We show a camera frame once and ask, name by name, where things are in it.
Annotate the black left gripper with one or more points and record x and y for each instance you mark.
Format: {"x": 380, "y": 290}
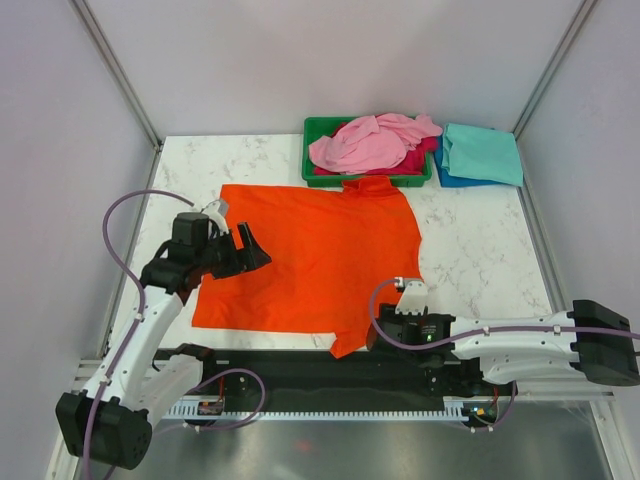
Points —
{"x": 250, "y": 256}

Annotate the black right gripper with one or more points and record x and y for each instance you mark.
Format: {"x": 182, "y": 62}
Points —
{"x": 387, "y": 314}

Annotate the orange t shirt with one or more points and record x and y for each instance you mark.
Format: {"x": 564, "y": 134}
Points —
{"x": 329, "y": 251}

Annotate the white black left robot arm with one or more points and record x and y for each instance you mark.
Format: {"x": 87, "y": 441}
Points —
{"x": 112, "y": 418}

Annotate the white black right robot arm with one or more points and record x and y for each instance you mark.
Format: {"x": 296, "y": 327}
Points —
{"x": 589, "y": 340}

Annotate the green plastic bin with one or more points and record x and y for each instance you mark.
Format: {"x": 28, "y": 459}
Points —
{"x": 315, "y": 127}

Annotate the blue folded t shirt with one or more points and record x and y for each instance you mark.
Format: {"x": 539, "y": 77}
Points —
{"x": 448, "y": 181}

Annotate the pink t shirt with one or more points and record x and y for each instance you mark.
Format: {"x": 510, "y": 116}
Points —
{"x": 410, "y": 129}

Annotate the teal folded t shirt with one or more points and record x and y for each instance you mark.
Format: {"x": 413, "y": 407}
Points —
{"x": 483, "y": 154}

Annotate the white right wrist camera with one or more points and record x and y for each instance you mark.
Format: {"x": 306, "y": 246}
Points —
{"x": 413, "y": 299}

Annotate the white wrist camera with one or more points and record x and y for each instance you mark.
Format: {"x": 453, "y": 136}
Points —
{"x": 216, "y": 211}
{"x": 413, "y": 299}

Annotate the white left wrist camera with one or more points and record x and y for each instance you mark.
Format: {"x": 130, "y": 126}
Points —
{"x": 216, "y": 211}

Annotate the white slotted cable duct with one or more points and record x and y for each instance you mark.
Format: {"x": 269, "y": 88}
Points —
{"x": 200, "y": 409}

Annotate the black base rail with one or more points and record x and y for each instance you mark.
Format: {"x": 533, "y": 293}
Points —
{"x": 312, "y": 377}

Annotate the left aluminium frame post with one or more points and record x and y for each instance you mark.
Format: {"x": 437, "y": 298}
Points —
{"x": 101, "y": 43}

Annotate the aluminium frame post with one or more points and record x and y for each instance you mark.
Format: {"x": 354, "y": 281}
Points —
{"x": 101, "y": 43}
{"x": 564, "y": 46}

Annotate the right aluminium frame post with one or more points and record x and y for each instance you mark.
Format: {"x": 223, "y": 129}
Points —
{"x": 564, "y": 46}

